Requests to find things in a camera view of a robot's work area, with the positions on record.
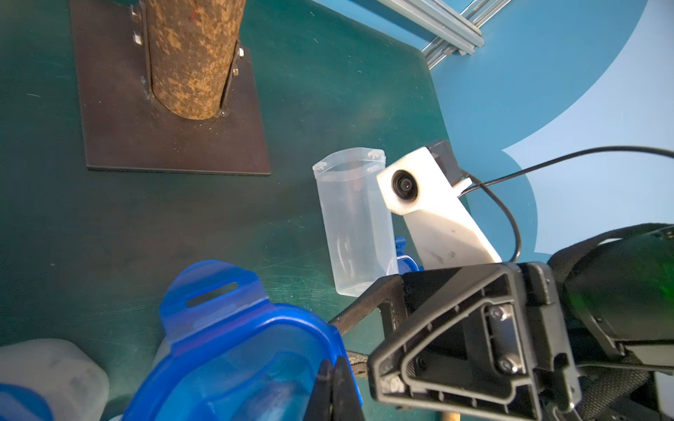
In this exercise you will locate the left gripper own finger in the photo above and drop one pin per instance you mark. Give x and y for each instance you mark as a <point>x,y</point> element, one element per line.
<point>334,395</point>

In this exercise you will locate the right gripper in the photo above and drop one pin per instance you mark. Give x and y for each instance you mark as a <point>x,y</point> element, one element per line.
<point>580,337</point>

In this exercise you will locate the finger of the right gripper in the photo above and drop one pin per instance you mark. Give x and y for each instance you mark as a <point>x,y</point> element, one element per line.
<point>386,295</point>

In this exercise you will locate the blue cup lid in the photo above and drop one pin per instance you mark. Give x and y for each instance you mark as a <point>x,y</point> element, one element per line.
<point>233,354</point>
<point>406,264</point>

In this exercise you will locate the blue-lid toiletry cup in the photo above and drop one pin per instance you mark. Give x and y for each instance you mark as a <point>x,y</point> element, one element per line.
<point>358,224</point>
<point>51,379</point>

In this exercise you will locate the pink cherry blossom tree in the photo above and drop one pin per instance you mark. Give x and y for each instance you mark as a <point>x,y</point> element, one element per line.
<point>166,86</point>

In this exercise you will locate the aluminium back frame bar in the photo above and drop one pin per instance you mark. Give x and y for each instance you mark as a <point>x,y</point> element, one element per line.
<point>455,32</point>

